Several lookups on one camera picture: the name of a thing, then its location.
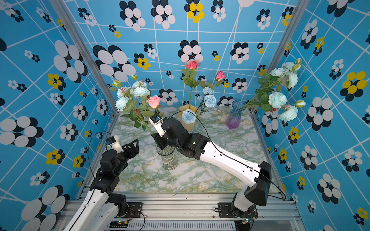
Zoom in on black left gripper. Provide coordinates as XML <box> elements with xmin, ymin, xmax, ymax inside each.
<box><xmin>115</xmin><ymin>138</ymin><xmax>139</xmax><ymax>177</ymax></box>

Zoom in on clear ribbed glass vase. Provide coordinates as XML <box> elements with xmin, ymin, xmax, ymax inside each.
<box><xmin>157</xmin><ymin>146</ymin><xmax>178</xmax><ymax>171</ymax></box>

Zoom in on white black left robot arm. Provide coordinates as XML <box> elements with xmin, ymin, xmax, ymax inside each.
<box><xmin>64</xmin><ymin>136</ymin><xmax>139</xmax><ymax>231</ymax></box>

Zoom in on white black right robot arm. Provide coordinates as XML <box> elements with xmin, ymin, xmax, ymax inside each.
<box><xmin>149</xmin><ymin>114</ymin><xmax>272</xmax><ymax>218</ymax></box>

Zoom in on yellow beige vase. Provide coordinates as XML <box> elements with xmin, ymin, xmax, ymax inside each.
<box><xmin>179</xmin><ymin>105</ymin><xmax>197</xmax><ymax>126</ymax></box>

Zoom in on purple tinted glass vase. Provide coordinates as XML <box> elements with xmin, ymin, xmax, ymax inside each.
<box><xmin>225</xmin><ymin>101</ymin><xmax>245</xmax><ymax>130</ymax></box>

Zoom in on blue carnation stem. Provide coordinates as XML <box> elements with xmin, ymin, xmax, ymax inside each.
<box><xmin>181</xmin><ymin>87</ymin><xmax>217</xmax><ymax>125</ymax></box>

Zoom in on red rose stem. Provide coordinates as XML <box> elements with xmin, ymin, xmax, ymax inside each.
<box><xmin>182</xmin><ymin>60</ymin><xmax>199</xmax><ymax>102</ymax></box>

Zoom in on small pink rose stem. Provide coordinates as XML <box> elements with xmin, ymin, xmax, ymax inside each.
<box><xmin>199</xmin><ymin>70</ymin><xmax>226</xmax><ymax>113</ymax></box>

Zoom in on green circuit board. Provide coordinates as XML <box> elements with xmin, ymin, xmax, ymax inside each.
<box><xmin>109</xmin><ymin>220</ymin><xmax>130</xmax><ymax>228</ymax></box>

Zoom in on light blue peony bouquet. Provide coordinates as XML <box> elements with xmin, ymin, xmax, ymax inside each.
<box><xmin>242</xmin><ymin>58</ymin><xmax>305</xmax><ymax>122</ymax></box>

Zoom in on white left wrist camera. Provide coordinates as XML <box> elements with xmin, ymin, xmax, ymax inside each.
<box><xmin>106</xmin><ymin>135</ymin><xmax>123</xmax><ymax>154</ymax></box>

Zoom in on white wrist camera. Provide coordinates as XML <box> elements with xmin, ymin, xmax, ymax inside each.
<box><xmin>106</xmin><ymin>135</ymin><xmax>123</xmax><ymax>154</ymax></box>
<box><xmin>149</xmin><ymin>113</ymin><xmax>165</xmax><ymax>137</ymax></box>

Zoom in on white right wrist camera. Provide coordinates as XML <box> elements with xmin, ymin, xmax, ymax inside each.
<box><xmin>149</xmin><ymin>113</ymin><xmax>165</xmax><ymax>137</ymax></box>

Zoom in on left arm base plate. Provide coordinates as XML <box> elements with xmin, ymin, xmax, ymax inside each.
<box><xmin>117</xmin><ymin>202</ymin><xmax>143</xmax><ymax>219</ymax></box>

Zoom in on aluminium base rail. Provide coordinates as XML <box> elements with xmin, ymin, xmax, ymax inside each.
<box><xmin>54</xmin><ymin>192</ymin><xmax>305</xmax><ymax>231</ymax></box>

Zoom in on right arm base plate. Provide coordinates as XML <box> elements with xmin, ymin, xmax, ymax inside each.
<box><xmin>214</xmin><ymin>203</ymin><xmax>258</xmax><ymax>219</ymax></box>

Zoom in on aluminium frame post right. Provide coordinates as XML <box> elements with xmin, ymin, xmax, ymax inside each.
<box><xmin>267</xmin><ymin>0</ymin><xmax>310</xmax><ymax>73</ymax></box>

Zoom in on aluminium frame post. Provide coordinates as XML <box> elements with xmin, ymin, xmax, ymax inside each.
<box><xmin>51</xmin><ymin>1</ymin><xmax>117</xmax><ymax>113</ymax></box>
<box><xmin>267</xmin><ymin>0</ymin><xmax>310</xmax><ymax>73</ymax></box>

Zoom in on aluminium frame post left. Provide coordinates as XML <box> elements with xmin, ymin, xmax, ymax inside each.
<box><xmin>51</xmin><ymin>1</ymin><xmax>117</xmax><ymax>113</ymax></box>

